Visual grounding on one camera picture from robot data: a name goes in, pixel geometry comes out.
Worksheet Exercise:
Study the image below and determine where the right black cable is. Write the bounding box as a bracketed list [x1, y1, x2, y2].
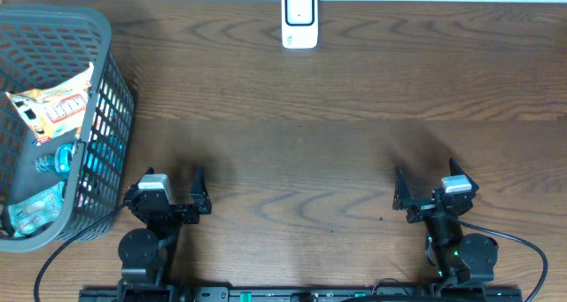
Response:
[458, 220, 549, 302]

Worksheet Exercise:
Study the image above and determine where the white barcode scanner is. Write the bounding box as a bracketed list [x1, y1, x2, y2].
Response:
[281, 0, 319, 50]

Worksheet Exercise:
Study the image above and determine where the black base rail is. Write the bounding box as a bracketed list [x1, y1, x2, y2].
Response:
[78, 286, 523, 302]

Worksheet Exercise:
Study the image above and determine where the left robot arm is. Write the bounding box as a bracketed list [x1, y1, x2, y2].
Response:
[118, 167, 212, 299]

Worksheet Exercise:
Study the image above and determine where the grey plastic basket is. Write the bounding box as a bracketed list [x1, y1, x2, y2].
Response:
[1, 5, 135, 253]

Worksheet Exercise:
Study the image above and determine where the teal wet wipes pack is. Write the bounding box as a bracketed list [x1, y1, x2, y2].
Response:
[8, 182, 66, 237]

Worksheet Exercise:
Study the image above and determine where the teal mouthwash bottle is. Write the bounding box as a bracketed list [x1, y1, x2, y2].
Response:
[33, 143, 74, 180]

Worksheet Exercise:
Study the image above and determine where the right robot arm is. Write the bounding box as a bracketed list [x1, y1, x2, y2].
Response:
[392, 159, 499, 286]

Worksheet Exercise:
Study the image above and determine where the left black cable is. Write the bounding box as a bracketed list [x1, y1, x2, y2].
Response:
[33, 203, 127, 302]

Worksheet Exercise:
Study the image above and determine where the black cable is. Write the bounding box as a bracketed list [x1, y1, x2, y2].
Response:
[33, 203, 127, 302]
[458, 220, 549, 302]

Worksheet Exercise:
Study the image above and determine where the orange snack bag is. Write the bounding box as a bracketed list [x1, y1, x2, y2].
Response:
[6, 62, 95, 146]

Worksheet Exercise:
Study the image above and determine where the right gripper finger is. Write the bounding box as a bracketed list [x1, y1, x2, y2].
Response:
[392, 166, 412, 210]
[448, 158, 479, 191]

